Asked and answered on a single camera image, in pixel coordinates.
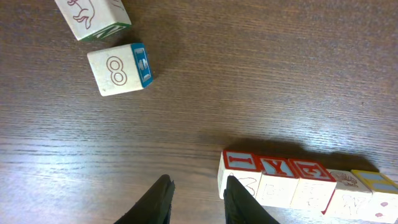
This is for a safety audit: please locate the wooden block blue 5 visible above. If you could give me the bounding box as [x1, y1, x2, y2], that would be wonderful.
[351, 170, 397, 223]

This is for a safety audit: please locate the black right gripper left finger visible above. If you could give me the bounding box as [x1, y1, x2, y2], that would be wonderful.
[114, 174, 175, 224]

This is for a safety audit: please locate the wooden block blue H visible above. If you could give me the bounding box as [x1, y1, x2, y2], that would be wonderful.
[87, 43, 154, 96]

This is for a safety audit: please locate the wooden block letter S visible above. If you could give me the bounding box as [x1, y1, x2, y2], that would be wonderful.
[217, 150, 262, 200]

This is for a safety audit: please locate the wooden block green V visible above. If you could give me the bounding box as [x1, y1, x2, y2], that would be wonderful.
[288, 159, 336, 212]

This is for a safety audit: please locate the wooden block blue side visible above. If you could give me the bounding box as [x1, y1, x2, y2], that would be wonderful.
[256, 156, 299, 208]

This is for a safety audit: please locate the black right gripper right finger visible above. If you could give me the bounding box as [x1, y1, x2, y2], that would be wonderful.
[223, 175, 279, 224]

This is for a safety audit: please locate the wooden block letter M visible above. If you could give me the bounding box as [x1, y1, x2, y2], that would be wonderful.
[322, 169, 372, 220]

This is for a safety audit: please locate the wooden block green edge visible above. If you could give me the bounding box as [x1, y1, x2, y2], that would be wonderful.
[55, 0, 131, 41]

